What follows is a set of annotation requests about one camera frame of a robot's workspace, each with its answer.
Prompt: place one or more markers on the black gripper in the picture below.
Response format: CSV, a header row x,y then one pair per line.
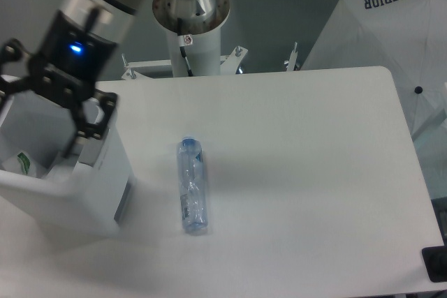
x,y
64,70

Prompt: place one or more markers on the clear plastic water bottle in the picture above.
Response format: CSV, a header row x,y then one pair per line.
x,y
192,186

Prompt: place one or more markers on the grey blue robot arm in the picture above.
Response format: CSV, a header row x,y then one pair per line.
x,y
115,20

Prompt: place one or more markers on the white trash can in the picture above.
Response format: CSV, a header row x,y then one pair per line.
x,y
86,191

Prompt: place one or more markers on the white Superior umbrella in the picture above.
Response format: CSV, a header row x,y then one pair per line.
x,y
408,37

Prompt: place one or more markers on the black device at table edge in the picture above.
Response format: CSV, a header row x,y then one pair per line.
x,y
435,263

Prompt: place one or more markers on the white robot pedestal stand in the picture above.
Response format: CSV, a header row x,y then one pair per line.
x,y
193,33

